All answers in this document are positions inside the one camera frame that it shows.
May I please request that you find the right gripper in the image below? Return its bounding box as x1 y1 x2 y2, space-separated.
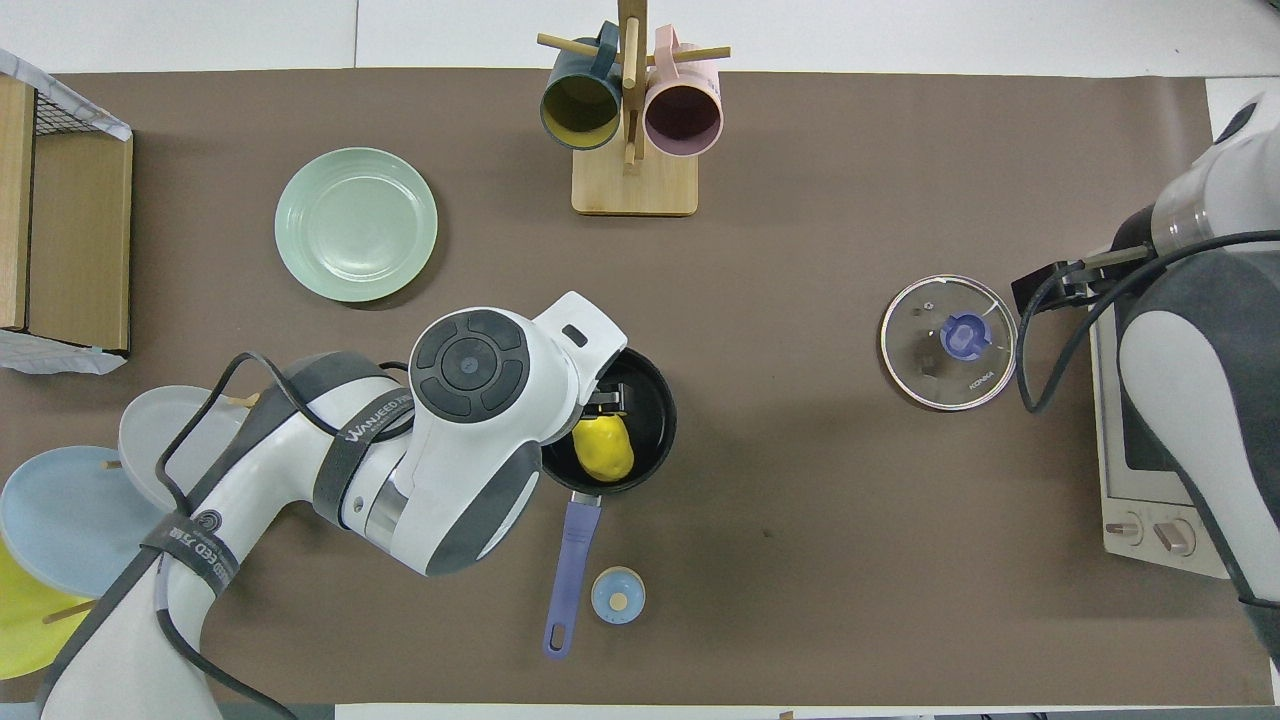
1072 204 1162 301

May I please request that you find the yellow potato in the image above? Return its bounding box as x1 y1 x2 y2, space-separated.
571 415 636 484

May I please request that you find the light green plate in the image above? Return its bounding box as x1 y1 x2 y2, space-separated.
275 147 439 304

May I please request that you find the grey plate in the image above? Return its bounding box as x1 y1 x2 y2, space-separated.
118 385 253 513

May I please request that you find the light blue plate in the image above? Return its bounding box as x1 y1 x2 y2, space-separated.
0 446 169 600

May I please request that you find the yellow plate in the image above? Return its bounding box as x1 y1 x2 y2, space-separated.
0 535 97 682

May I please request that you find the glass lid with blue knob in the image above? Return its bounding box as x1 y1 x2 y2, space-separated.
880 274 1019 413

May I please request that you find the white toaster oven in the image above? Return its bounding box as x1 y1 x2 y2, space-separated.
1087 298 1232 580

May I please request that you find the pink mug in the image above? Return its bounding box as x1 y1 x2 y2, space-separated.
643 25 724 159

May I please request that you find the wooden mug tree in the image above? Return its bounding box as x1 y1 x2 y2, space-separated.
537 0 732 217

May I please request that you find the dark teal mug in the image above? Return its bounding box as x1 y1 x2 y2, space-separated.
539 22 627 152

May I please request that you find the small blue round knob lid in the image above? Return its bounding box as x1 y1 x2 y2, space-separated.
590 566 647 626

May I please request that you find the black cable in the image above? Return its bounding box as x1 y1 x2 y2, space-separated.
152 350 413 720
1014 230 1280 416

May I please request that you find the black pot with purple handle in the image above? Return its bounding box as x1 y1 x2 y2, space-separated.
540 347 679 662

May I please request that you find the wooden crate with wire mesh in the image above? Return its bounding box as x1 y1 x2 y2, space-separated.
0 75 134 353

